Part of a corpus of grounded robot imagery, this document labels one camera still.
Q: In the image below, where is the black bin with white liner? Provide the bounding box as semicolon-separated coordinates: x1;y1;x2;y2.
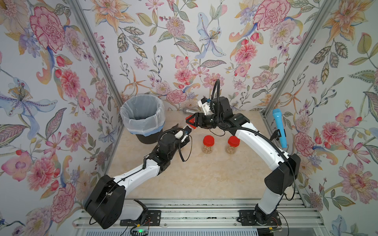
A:
120;94;166;144

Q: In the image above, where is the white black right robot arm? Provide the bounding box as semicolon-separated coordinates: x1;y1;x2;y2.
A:
186;97;301;224

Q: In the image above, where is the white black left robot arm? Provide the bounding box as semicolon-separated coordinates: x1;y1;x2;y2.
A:
84;126;192;229

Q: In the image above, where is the silver microphone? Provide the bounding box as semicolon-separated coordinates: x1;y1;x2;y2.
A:
182;108;196;115

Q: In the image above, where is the peanut jar middle red lid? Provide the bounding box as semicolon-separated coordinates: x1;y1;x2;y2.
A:
202;135;215;154

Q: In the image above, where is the peanut jar red lid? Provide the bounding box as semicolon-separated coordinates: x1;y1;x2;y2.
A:
225;136;240;154
202;135;215;154

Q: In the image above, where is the peanut jar right red lid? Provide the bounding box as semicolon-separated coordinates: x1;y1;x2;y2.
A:
225;136;240;154

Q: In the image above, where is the blue microphone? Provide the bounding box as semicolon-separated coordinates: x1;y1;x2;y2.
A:
272;109;287;148

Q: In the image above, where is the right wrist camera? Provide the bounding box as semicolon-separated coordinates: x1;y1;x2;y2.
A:
198;97;212;115

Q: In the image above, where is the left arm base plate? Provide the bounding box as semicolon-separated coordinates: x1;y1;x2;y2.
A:
120;210;161;227

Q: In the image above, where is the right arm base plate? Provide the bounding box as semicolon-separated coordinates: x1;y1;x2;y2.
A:
236;209;282;227

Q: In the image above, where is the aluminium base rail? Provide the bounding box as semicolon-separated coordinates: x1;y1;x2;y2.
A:
72;198;328;236

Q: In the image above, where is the aluminium corner post right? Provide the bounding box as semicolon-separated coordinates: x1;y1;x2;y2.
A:
261;0;335;119

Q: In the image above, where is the aluminium corner post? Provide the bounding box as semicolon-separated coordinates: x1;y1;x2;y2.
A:
261;0;335;119
68;1;123;116

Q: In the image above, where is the aluminium corner post left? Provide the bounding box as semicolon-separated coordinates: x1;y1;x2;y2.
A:
68;1;123;116

